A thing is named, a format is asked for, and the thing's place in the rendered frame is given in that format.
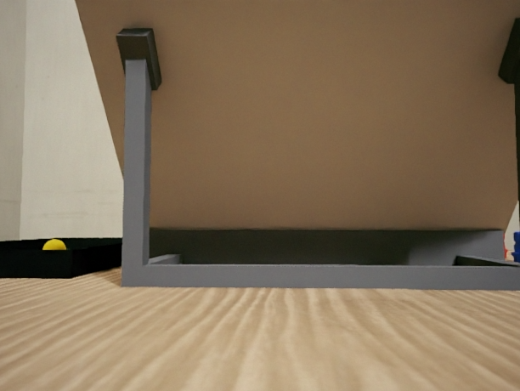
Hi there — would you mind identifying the yellow ball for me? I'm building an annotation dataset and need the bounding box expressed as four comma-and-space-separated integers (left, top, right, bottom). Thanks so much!
43, 240, 66, 250

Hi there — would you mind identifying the blue plug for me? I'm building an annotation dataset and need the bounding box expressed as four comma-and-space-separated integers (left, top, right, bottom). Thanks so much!
512, 232, 520, 263

